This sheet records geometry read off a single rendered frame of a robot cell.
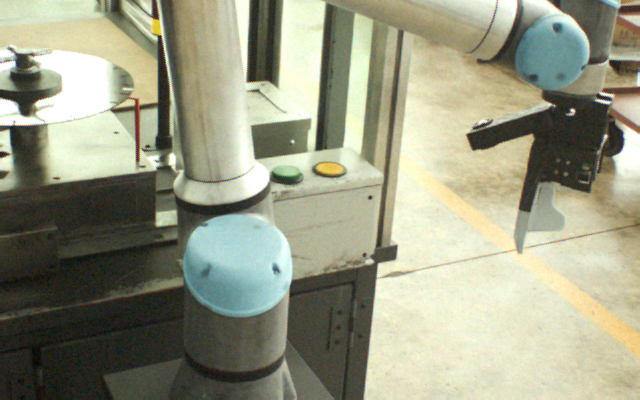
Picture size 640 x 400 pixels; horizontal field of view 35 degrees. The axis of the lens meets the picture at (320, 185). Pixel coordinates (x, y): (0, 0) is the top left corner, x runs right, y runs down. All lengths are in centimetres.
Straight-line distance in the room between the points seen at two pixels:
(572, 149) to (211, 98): 44
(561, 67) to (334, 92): 59
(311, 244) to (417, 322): 136
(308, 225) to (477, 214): 202
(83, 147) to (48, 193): 14
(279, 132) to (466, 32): 67
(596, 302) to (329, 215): 169
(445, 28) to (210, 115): 29
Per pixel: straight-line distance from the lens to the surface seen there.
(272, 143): 164
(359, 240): 151
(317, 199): 144
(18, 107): 154
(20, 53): 161
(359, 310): 166
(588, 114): 126
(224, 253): 109
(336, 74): 156
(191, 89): 114
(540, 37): 103
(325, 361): 169
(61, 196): 154
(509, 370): 269
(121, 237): 158
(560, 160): 128
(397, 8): 100
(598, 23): 121
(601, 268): 324
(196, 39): 112
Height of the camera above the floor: 151
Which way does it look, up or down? 25 degrees down
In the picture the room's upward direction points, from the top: 4 degrees clockwise
